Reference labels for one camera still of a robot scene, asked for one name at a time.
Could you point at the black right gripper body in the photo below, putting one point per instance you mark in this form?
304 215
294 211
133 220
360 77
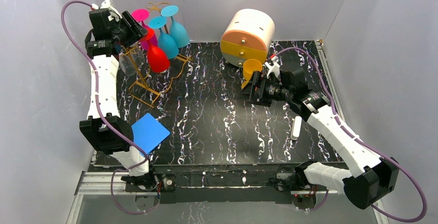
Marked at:
256 88

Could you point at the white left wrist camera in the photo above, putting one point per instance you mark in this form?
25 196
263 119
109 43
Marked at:
114 14

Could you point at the red plastic wine glass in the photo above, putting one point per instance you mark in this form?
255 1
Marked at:
156 57

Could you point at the teal wine glass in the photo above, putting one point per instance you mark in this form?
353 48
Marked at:
177 30
165 41

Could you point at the front clear wine glass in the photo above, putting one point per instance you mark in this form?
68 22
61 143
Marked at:
126 64

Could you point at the front teal wine glass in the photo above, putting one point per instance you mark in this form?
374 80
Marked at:
165 41

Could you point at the rear teal wine glass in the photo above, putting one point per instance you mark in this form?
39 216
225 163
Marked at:
177 30

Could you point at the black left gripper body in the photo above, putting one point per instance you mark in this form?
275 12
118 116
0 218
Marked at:
136 28

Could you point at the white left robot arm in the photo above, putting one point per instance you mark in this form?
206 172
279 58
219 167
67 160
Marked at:
112 34

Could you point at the white oblong remote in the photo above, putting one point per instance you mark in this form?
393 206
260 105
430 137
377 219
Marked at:
296 128

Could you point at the gold wire glass rack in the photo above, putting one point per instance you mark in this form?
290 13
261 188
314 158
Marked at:
142 89

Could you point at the rear clear wine glass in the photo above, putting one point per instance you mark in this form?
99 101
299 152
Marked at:
138 55

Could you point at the round pastel drawer cabinet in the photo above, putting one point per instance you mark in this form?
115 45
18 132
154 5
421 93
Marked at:
248 36

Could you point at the magenta plastic wine glass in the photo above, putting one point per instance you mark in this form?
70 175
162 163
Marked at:
141 15

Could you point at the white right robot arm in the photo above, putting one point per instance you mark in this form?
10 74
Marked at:
368 177

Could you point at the yellow plastic wine glass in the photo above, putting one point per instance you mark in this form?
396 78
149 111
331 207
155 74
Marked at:
249 67

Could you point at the blue flat card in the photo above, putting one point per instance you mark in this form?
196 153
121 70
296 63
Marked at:
149 133

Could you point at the clear wine glass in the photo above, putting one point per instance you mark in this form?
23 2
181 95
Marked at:
138 55
126 64

